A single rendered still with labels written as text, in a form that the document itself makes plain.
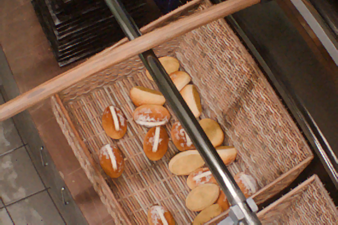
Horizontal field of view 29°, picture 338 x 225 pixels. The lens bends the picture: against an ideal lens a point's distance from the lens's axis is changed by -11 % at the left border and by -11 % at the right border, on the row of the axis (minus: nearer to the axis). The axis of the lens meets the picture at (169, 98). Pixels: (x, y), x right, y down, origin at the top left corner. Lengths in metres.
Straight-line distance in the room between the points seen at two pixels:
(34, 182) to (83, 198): 0.67
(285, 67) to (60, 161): 0.68
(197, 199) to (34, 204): 0.84
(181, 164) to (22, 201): 0.83
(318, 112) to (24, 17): 1.03
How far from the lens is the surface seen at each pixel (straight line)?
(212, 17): 1.42
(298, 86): 1.64
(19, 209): 2.49
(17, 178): 2.54
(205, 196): 1.83
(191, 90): 1.96
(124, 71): 2.00
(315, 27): 1.21
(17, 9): 2.21
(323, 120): 1.61
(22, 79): 2.05
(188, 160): 1.87
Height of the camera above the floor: 2.34
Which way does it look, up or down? 60 degrees down
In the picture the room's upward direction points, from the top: 11 degrees clockwise
